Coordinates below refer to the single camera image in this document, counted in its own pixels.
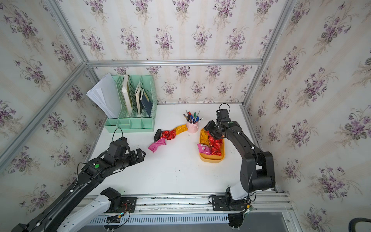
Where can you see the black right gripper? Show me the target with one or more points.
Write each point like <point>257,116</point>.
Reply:
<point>208,126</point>

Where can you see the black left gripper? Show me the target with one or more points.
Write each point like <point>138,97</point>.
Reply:
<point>135,160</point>

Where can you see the red tea bag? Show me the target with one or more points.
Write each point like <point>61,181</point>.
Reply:
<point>171,134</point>
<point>216,150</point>
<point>165,134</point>
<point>213,142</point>

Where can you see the small yellow tea bag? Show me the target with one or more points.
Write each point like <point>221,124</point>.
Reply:
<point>204,138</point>

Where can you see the pink tea bag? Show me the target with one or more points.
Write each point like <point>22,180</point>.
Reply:
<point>154,146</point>
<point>204,149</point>

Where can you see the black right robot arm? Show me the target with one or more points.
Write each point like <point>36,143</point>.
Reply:
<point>257,168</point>

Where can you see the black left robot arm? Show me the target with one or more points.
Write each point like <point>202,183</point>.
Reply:
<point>58,217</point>

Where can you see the yellow plastic storage box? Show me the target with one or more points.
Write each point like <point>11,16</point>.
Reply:
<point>214,159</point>

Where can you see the yellow tea bag by cup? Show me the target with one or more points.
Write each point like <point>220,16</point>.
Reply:
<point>180,129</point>

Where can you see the red tea bag by stapler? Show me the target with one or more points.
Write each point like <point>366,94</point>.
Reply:
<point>165,134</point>

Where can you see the red tea bag under yellow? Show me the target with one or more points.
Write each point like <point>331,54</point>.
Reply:
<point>171,134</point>

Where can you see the pens in cup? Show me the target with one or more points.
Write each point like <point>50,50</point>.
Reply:
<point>192,118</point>

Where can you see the pink pen cup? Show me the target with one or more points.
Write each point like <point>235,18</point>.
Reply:
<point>192,127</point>

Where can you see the black stapler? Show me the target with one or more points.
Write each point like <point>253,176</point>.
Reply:
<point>158,135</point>

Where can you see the dark blue book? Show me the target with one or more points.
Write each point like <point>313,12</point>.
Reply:
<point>146,102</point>

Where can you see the green desk file organizer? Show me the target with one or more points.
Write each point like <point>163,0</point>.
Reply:
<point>135,123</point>

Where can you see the tan worn-edge book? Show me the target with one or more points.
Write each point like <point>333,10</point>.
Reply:
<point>137,98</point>

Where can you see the white paper stack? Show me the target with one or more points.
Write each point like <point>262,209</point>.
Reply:
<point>105,95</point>

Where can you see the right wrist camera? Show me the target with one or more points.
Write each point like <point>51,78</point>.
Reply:
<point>222,116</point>

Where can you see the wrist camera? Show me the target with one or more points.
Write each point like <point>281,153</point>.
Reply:
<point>120,146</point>
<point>222,116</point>

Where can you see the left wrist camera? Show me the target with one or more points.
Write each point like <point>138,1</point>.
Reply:
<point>120,146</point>

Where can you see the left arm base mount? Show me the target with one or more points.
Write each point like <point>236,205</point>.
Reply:
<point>117,202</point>

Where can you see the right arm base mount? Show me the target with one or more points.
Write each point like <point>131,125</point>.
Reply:
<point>226,202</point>

